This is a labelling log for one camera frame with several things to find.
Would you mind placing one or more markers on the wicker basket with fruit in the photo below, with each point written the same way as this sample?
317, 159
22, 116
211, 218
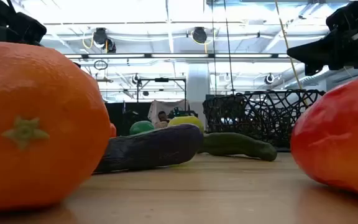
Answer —
161, 124

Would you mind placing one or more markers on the green lime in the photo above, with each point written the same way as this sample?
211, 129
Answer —
141, 127

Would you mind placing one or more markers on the orange fruit green stem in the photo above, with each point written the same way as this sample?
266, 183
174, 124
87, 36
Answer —
42, 124

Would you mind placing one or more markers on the white draped cloth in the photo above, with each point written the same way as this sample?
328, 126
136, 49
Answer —
153, 107

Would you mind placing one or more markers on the silver ventilation duct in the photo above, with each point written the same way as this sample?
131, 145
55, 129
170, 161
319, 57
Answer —
309, 81

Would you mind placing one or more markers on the black background rig frame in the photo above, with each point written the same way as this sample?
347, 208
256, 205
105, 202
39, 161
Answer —
162, 79

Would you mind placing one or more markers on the long ceiling light strip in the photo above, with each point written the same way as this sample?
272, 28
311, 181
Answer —
117, 55

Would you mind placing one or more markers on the dark green cucumber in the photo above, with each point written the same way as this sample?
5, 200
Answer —
238, 146

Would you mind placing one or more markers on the red yellow peach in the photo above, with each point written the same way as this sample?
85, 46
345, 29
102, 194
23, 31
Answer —
337, 140

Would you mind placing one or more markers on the person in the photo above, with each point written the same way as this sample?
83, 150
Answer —
163, 115

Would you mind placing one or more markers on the orange red tomato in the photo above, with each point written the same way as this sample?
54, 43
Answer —
113, 130

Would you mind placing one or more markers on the yellow green apple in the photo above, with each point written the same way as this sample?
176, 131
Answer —
186, 121

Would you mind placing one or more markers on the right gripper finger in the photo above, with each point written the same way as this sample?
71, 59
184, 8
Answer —
315, 51

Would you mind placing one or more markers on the purple eggplant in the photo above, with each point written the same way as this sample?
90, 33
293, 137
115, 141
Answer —
151, 146

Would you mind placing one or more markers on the black partition panel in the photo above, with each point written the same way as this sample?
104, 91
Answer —
120, 118

